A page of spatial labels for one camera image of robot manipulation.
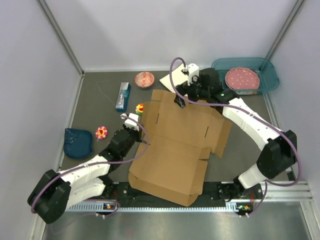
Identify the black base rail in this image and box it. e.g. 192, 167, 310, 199
109, 182, 227, 208

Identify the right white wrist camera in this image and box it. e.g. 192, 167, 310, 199
182, 63, 200, 86

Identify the white square plate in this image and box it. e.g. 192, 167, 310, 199
159, 63, 188, 93

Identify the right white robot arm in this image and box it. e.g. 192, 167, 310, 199
174, 64, 297, 198

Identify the pink polka dot plate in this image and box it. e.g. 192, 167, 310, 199
224, 67, 260, 90

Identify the dark blue leaf dish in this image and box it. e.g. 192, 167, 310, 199
63, 128, 93, 160

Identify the pink flower plush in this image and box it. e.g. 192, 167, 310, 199
95, 126, 108, 140

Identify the teal plastic bin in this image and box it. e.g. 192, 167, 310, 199
211, 57, 280, 95

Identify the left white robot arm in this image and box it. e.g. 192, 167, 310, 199
27, 126, 149, 224

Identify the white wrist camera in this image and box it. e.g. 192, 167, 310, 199
120, 113, 140, 131
182, 63, 200, 86

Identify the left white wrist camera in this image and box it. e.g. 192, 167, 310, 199
120, 113, 140, 131

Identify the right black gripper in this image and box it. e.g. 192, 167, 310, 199
174, 73, 210, 109

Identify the brown cardboard box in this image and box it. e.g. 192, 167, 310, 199
128, 89, 232, 207

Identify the red patterned bowl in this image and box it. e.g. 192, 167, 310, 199
134, 71, 155, 89

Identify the blue toothpaste box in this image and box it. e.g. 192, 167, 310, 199
115, 82, 131, 112

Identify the rainbow flower plush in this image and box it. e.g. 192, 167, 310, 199
135, 103, 144, 116

